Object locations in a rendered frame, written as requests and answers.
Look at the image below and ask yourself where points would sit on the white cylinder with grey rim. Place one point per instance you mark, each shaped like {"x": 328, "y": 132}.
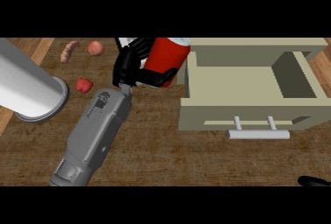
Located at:
{"x": 24, "y": 84}

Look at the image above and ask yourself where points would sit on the beige cabinet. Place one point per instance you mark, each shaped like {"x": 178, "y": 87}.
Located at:
{"x": 259, "y": 44}

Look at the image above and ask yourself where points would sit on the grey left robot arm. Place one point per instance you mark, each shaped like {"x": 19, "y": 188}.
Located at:
{"x": 96, "y": 128}

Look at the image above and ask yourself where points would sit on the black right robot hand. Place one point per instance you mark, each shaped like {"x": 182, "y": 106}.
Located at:
{"x": 314, "y": 181}

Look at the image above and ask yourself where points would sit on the pink peach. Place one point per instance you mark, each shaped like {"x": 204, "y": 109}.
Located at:
{"x": 96, "y": 48}

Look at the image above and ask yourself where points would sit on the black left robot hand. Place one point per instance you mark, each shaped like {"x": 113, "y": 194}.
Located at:
{"x": 129, "y": 68}

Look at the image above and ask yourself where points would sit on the brown placemat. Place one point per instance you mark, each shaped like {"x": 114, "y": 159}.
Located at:
{"x": 172, "y": 157}

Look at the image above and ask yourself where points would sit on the tan sweet potato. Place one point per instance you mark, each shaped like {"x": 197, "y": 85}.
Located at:
{"x": 68, "y": 51}

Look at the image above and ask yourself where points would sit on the beige open drawer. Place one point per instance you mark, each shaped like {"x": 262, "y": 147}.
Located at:
{"x": 232, "y": 84}

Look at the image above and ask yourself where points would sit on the red bell pepper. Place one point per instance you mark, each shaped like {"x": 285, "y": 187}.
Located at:
{"x": 85, "y": 85}

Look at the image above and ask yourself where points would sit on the red can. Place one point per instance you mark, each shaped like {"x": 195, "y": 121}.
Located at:
{"x": 167, "y": 54}

